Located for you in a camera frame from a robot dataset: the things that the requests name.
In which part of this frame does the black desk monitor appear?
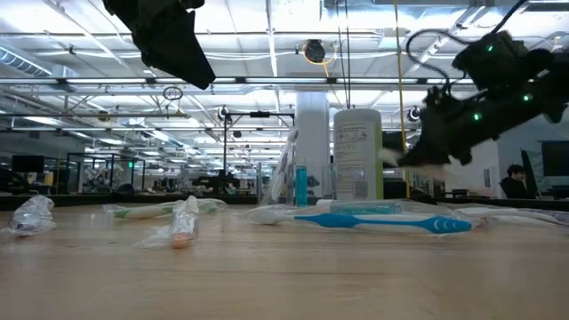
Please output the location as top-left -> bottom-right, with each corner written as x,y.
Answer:
11,155 -> 45,174

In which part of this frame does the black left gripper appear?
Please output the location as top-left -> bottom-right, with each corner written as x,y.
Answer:
101,0 -> 217,91

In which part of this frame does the black camera rig frame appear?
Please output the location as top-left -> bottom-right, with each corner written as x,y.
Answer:
221,109 -> 296,196

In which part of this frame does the orange white toothbrush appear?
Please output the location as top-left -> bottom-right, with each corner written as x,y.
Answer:
135,195 -> 202,250

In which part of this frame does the purple white toothbrush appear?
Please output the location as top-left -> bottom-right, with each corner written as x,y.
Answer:
0,194 -> 58,238
437,202 -> 569,227

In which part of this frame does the black panel screen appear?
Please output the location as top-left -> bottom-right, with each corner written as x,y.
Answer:
382,131 -> 408,156

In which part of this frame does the white building column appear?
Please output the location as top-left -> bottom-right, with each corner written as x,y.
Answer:
294,91 -> 333,201

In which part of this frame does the person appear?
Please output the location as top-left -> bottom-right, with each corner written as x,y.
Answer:
499,164 -> 542,200

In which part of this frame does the white wipes canister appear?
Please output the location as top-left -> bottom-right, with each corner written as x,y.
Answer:
333,108 -> 384,201

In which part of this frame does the black hanging ceiling camera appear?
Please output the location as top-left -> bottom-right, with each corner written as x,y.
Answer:
303,38 -> 327,64

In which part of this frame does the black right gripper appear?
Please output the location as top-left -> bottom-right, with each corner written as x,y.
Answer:
397,86 -> 552,169

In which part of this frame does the dark wall monitor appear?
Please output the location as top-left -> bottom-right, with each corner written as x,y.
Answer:
540,140 -> 569,179

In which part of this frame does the blue white toothbrush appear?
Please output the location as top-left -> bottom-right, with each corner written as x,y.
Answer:
242,204 -> 479,237
260,127 -> 300,206

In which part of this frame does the green white toothbrush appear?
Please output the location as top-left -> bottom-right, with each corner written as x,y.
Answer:
101,197 -> 228,220

